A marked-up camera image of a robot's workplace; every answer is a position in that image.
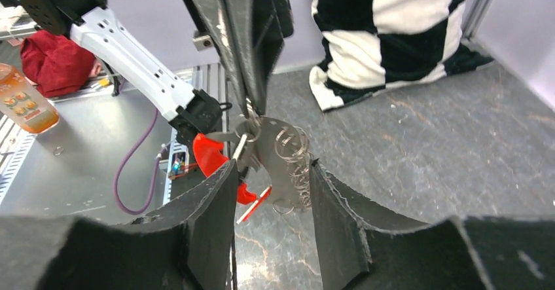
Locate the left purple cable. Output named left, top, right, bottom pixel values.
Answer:
left=113, top=107, right=170, bottom=216

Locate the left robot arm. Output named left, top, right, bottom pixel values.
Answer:
left=19, top=0, right=294, bottom=146

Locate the white toothed cable duct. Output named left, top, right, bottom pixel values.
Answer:
left=162, top=128, right=190, bottom=205

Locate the black white checkered cloth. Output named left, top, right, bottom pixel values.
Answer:
left=309, top=0, right=492, bottom=112

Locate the red cloth in background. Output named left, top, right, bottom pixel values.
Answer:
left=20, top=30, right=101, bottom=98

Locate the metal key organizer red handle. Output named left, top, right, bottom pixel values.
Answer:
left=192, top=103, right=312, bottom=223

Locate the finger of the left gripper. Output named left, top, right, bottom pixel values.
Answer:
left=225, top=0, right=294, bottom=115
left=192, top=0, right=256, bottom=115

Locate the key with red tag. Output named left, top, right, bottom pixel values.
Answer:
left=230, top=132, right=274, bottom=226

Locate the orange bottle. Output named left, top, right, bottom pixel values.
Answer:
left=1, top=63, right=60, bottom=134

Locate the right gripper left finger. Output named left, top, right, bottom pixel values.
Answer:
left=1, top=160, right=239, bottom=289

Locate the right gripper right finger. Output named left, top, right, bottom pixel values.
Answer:
left=310, top=161, right=554, bottom=289

